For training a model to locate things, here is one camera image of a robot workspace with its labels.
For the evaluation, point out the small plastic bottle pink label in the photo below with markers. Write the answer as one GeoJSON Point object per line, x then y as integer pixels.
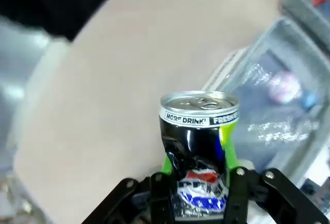
{"type": "Point", "coordinates": [284, 86]}

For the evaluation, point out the grey felt basket for cans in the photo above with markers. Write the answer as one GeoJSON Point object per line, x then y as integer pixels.
{"type": "Point", "coordinates": [304, 10]}

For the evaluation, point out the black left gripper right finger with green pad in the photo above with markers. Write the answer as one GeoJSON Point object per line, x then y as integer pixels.
{"type": "Point", "coordinates": [257, 195]}

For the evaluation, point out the grey felt basket plastic label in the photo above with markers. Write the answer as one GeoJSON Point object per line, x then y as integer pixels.
{"type": "Point", "coordinates": [288, 54]}

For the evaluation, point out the crushed black Pepsi can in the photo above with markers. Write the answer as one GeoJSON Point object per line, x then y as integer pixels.
{"type": "Point", "coordinates": [198, 154]}

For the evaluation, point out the person's torso black jacket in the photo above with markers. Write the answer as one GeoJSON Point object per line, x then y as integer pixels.
{"type": "Point", "coordinates": [51, 0]}

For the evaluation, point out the large clear plastic bottle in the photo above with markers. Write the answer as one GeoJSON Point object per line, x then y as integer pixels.
{"type": "Point", "coordinates": [273, 128]}

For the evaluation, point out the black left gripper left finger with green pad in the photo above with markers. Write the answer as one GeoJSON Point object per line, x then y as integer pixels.
{"type": "Point", "coordinates": [154, 198]}

